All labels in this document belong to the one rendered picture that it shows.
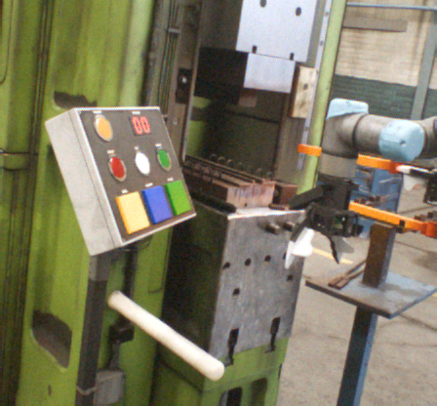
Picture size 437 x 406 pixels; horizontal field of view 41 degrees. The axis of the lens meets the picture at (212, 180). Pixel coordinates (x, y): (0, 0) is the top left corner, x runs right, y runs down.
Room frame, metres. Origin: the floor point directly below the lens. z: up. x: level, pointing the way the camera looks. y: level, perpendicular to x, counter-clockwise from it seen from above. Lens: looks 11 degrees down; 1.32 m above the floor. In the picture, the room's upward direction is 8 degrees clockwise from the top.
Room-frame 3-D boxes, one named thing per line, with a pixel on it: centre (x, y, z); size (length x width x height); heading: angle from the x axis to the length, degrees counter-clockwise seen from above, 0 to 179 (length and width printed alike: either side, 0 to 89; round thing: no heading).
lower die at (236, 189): (1.88, 0.02, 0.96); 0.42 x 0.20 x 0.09; 43
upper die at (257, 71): (1.88, 0.02, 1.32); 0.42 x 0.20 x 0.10; 43
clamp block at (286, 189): (1.89, -0.21, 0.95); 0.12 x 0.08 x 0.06; 43
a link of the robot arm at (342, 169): (1.17, -0.25, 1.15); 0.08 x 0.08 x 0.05
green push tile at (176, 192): (1.32, 0.08, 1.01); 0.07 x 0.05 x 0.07; 158
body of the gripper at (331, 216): (1.17, -0.25, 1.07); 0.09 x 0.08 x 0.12; 35
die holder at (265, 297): (1.92, -0.01, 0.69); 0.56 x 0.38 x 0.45; 43
